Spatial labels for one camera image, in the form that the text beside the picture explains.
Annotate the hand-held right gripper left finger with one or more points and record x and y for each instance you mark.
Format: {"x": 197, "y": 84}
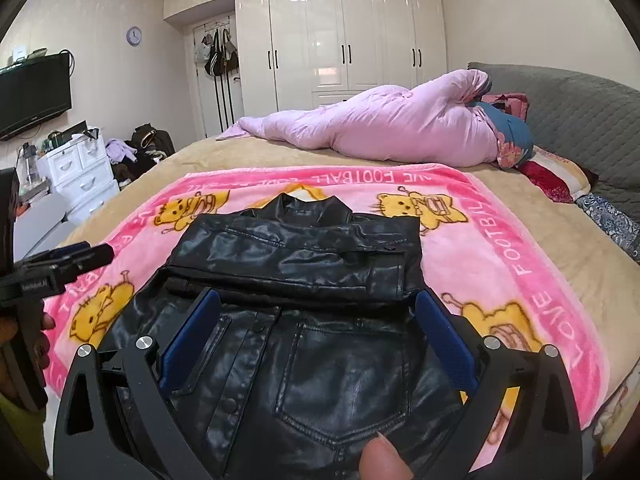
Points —
{"x": 187, "y": 345}

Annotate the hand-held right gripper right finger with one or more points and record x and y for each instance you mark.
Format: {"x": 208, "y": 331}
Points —
{"x": 447, "y": 345}

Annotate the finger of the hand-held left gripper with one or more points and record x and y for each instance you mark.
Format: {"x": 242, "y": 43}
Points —
{"x": 87, "y": 262}
{"x": 70, "y": 248}

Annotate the black leather jacket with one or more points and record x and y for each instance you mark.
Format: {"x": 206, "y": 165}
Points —
{"x": 310, "y": 360}

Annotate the dark clothes pile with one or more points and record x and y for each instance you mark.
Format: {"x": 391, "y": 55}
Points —
{"x": 150, "y": 145}

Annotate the person's left hand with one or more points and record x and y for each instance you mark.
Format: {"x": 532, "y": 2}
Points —
{"x": 47, "y": 321}

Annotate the person's right hand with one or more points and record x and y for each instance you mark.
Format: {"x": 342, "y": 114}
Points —
{"x": 385, "y": 460}

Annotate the white low cabinet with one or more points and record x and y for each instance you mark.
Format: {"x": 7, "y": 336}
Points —
{"x": 40, "y": 225}

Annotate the white drawer cabinet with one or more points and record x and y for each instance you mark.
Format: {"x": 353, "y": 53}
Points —
{"x": 75, "y": 160}

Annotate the clear plastic bottle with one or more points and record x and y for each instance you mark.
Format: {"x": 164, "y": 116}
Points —
{"x": 29, "y": 165}

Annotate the purple garment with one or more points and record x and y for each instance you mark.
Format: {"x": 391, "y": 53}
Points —
{"x": 120, "y": 152}

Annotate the pink cartoon printed blanket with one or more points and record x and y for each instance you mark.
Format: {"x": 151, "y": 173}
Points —
{"x": 500, "y": 240}

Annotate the person's yellow green clothing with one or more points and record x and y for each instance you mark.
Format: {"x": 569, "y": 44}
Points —
{"x": 20, "y": 430}

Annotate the black television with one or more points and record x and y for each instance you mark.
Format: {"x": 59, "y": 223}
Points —
{"x": 30, "y": 92}

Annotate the floral bed sheet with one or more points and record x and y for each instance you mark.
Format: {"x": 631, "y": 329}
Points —
{"x": 612, "y": 425}

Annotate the red patterned pillow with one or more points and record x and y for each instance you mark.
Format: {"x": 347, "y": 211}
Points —
{"x": 545, "y": 175}

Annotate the white door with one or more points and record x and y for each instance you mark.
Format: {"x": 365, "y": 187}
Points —
{"x": 207, "y": 105}

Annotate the blue patterned cloth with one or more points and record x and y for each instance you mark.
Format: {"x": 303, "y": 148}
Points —
{"x": 610, "y": 225}

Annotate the blue pillow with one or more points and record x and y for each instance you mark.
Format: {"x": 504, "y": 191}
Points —
{"x": 515, "y": 132}

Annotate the pink quilt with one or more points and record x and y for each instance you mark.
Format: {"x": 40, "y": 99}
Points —
{"x": 390, "y": 125}

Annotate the black hanging bag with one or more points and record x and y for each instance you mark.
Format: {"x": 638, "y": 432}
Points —
{"x": 216, "y": 57}

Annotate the red floral cloth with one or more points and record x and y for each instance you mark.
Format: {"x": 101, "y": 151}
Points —
{"x": 507, "y": 105}

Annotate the grey quilted headboard cover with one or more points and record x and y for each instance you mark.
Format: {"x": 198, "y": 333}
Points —
{"x": 590, "y": 120}

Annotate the white wardrobe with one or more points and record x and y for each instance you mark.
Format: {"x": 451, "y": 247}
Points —
{"x": 325, "y": 35}

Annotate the round wall clock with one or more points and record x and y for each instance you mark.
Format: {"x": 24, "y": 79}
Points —
{"x": 134, "y": 35}

